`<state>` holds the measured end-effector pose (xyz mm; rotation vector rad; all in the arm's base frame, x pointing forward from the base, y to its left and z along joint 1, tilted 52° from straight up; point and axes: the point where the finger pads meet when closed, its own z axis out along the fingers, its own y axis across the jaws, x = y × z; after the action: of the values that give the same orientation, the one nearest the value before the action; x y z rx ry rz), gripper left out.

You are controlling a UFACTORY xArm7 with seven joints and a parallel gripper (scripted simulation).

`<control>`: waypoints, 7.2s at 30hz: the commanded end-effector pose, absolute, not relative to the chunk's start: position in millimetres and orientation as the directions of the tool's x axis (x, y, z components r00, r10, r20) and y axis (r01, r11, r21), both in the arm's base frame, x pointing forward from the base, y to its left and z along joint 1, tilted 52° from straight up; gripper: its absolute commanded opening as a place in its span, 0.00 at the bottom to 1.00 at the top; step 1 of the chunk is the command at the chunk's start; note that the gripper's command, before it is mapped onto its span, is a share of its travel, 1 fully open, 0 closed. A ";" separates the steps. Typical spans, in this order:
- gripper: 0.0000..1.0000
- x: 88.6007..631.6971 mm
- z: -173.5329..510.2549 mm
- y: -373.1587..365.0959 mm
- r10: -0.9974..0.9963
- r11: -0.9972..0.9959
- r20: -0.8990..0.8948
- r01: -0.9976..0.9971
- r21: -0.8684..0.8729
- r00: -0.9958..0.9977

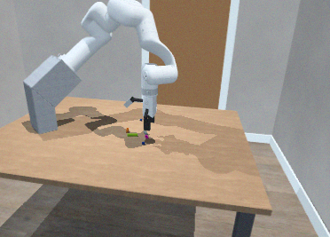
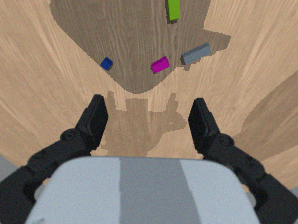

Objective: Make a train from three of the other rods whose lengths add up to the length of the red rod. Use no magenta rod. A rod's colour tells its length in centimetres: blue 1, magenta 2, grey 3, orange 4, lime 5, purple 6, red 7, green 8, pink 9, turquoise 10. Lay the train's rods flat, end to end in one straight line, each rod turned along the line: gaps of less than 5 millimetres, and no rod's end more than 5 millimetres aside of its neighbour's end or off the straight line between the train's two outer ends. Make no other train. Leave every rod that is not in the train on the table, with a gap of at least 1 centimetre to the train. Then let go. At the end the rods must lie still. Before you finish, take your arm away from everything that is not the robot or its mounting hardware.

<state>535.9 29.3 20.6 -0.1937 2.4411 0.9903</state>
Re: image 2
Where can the lime green rod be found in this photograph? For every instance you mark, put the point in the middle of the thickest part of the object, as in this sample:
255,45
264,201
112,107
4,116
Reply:
173,9

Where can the small blue block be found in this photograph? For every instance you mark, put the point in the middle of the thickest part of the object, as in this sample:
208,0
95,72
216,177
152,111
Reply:
106,63

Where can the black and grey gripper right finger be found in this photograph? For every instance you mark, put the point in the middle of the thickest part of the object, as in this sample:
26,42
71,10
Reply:
275,204

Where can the magenta rectangular block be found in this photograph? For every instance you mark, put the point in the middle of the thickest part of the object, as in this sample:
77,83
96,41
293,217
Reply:
160,64

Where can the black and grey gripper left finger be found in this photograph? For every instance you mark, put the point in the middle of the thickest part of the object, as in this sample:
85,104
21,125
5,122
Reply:
18,189

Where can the grey rectangular block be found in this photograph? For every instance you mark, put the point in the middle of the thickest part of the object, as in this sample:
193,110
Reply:
196,53

